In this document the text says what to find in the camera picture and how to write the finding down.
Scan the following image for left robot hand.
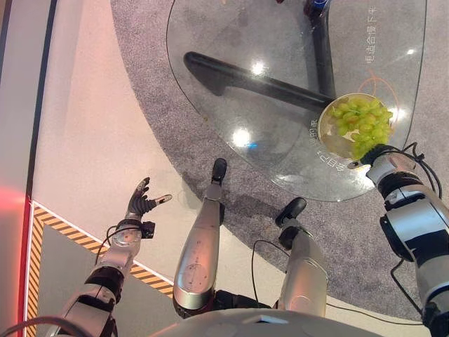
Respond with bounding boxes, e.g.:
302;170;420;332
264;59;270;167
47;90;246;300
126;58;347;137
124;177;173;223

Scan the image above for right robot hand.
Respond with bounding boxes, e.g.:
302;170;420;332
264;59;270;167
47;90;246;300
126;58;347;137
348;144;391;170

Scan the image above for green grape bunch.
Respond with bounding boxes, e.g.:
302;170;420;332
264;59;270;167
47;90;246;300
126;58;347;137
329;96;394;161

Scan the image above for round pale plate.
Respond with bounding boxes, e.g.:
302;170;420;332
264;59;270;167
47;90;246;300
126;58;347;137
318;92;399;166

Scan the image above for left silver robot leg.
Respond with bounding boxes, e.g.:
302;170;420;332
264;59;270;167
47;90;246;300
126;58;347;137
172;157;229;319

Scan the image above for silver robot leg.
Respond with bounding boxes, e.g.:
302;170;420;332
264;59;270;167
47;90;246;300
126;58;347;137
172;157;229;319
274;197;330;315

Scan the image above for grey rug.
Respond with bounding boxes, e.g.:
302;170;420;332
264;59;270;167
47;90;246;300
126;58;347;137
110;0;449;322

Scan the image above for right silver robot leg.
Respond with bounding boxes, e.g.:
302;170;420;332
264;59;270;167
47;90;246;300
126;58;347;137
274;197;330;315

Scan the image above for glass table top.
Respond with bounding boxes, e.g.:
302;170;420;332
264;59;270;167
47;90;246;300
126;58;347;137
166;0;428;203

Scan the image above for blue object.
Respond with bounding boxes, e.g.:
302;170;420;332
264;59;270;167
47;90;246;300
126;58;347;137
302;0;331;17

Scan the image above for silver robot torso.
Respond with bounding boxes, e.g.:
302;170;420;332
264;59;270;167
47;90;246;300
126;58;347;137
150;289;390;337

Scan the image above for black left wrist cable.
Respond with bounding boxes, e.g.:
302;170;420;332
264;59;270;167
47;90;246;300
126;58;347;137
93;224;142;265

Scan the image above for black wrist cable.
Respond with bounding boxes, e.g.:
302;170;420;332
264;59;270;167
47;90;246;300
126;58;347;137
384;141;443;201
93;224;142;265

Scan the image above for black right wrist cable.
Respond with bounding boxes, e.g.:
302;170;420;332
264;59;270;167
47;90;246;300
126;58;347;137
384;141;443;201

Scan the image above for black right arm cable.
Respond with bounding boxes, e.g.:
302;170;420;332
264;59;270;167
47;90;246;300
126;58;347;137
389;258;426;322

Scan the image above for black leg cable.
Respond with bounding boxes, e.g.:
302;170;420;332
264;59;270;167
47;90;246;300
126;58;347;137
250;239;292;310

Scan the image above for black table leg frame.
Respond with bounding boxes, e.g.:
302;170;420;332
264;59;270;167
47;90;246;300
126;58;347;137
182;6;338;114

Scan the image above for grey cable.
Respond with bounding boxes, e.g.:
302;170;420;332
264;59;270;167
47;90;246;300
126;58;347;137
0;315;91;337

